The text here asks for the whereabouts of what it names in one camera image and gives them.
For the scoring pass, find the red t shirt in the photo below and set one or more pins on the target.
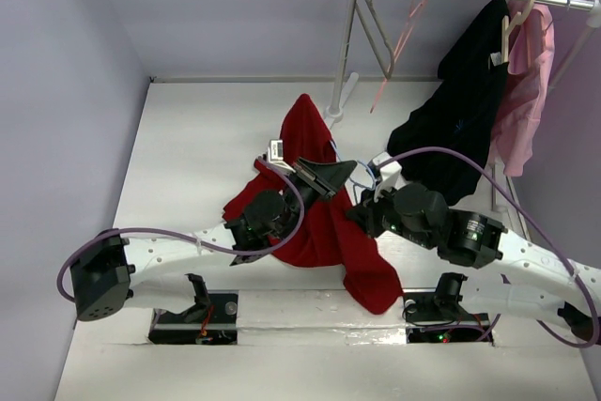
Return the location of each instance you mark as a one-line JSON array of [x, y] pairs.
[[327, 237]]

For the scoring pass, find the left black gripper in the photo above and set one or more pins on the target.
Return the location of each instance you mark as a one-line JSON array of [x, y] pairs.
[[320, 177]]

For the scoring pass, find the pink wire hanger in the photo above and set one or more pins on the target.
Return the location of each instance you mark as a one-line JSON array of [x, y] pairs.
[[415, 10]]

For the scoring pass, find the black t shirt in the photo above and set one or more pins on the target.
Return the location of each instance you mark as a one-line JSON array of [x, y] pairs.
[[460, 114]]

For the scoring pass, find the grey plastic hanger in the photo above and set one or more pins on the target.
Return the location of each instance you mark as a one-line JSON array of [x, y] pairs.
[[387, 68]]

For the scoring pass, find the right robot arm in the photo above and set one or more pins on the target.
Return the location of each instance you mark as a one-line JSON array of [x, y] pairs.
[[543, 284]]

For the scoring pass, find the blue wire hanger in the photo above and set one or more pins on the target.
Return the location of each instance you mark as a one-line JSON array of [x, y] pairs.
[[363, 178]]

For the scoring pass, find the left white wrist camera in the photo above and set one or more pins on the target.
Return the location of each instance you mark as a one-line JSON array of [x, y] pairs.
[[274, 157]]

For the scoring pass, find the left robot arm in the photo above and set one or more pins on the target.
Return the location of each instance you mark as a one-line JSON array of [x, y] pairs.
[[144, 267]]

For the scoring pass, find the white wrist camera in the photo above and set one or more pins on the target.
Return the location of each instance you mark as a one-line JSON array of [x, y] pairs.
[[274, 157], [386, 173]]

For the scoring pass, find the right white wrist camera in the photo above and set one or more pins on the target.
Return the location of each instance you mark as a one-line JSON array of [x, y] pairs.
[[386, 173]]

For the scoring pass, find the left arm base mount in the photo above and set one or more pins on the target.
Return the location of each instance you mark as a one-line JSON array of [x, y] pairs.
[[210, 321]]

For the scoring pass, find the pink shirt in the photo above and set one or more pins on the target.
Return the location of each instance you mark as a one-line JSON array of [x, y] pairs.
[[531, 55]]

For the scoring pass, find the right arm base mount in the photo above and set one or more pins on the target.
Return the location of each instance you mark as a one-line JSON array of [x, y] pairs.
[[437, 317]]

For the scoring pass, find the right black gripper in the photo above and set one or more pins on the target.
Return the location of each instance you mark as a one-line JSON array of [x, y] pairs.
[[364, 212]]

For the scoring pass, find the wooden hanger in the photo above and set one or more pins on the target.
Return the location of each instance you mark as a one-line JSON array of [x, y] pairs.
[[508, 25]]

